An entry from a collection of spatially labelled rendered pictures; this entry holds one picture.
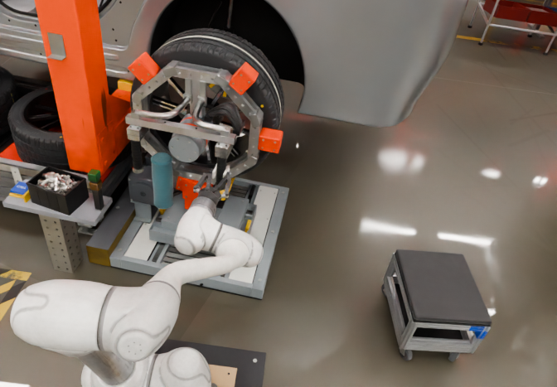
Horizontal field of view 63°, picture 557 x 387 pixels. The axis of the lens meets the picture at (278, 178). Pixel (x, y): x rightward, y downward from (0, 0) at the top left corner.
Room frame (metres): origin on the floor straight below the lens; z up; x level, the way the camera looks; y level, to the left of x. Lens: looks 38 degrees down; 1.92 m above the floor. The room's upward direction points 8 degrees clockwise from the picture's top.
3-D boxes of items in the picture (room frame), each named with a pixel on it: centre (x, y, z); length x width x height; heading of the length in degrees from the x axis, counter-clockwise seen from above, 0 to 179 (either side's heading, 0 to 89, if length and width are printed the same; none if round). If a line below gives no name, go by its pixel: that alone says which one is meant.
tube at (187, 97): (1.52, 0.48, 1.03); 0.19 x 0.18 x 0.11; 175
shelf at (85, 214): (1.48, 0.97, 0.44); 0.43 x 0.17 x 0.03; 85
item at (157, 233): (1.80, 0.36, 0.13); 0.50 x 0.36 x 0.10; 85
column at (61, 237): (1.49, 1.00, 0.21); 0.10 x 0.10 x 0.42; 85
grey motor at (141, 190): (1.95, 0.66, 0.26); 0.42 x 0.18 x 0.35; 175
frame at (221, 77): (1.63, 0.37, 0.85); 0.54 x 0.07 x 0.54; 85
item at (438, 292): (1.43, -0.82, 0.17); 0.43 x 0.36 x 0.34; 6
